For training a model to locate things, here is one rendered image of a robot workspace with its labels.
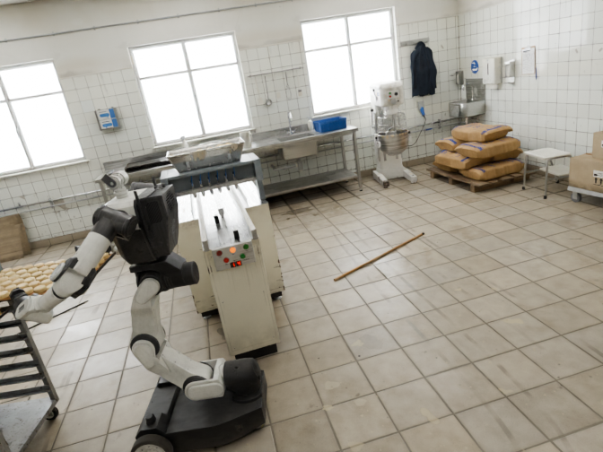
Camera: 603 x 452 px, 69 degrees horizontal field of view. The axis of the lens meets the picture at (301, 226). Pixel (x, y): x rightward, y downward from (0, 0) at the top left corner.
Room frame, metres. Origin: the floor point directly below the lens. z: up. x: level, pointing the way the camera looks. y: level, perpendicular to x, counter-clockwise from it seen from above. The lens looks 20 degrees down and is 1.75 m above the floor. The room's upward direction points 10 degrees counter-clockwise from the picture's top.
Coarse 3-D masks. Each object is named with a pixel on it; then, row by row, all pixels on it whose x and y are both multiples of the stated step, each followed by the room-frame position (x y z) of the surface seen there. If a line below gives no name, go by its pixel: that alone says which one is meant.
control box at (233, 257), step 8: (248, 240) 2.45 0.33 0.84; (216, 248) 2.40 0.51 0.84; (224, 248) 2.40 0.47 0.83; (240, 248) 2.42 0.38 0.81; (248, 248) 2.43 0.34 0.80; (216, 256) 2.39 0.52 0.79; (224, 256) 2.40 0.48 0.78; (232, 256) 2.41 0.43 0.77; (248, 256) 2.43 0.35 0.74; (216, 264) 2.39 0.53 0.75; (224, 264) 2.40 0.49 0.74; (232, 264) 2.41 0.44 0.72; (240, 264) 2.42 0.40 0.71
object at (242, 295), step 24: (216, 216) 2.88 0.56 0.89; (240, 216) 2.95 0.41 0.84; (216, 240) 2.54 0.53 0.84; (240, 240) 2.47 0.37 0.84; (216, 288) 2.41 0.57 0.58; (240, 288) 2.44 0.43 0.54; (264, 288) 2.47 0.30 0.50; (240, 312) 2.43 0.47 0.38; (264, 312) 2.46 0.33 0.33; (240, 336) 2.43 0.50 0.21; (264, 336) 2.46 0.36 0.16
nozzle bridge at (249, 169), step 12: (252, 156) 3.33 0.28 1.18; (204, 168) 3.19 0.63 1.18; (216, 168) 3.13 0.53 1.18; (228, 168) 3.14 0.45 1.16; (240, 168) 3.24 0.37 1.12; (252, 168) 3.26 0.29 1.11; (168, 180) 3.06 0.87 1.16; (180, 180) 3.15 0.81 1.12; (192, 180) 3.17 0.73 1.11; (204, 180) 3.19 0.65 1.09; (228, 180) 3.22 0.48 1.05; (240, 180) 3.19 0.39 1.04; (252, 180) 3.21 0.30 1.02; (180, 192) 3.12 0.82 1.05; (192, 192) 3.12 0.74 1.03; (264, 192) 3.29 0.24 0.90
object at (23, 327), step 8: (0, 264) 2.22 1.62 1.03; (24, 320) 2.22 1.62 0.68; (24, 328) 2.19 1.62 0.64; (32, 344) 2.20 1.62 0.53; (32, 352) 2.19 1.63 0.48; (40, 360) 2.21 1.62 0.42; (40, 368) 2.19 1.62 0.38; (48, 376) 2.22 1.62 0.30; (48, 384) 2.19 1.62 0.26; (48, 392) 2.19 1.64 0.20; (56, 392) 2.22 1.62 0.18; (56, 400) 2.19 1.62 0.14
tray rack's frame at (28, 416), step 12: (0, 408) 2.19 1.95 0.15; (12, 408) 2.18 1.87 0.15; (24, 408) 2.16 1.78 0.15; (36, 408) 2.14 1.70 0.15; (48, 408) 2.12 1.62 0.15; (0, 420) 2.09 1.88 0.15; (12, 420) 2.07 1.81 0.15; (24, 420) 2.05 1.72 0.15; (36, 420) 2.03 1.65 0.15; (12, 432) 1.96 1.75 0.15; (24, 432) 1.95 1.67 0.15; (36, 432) 1.96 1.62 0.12; (12, 444) 1.87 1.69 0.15; (24, 444) 1.86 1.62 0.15
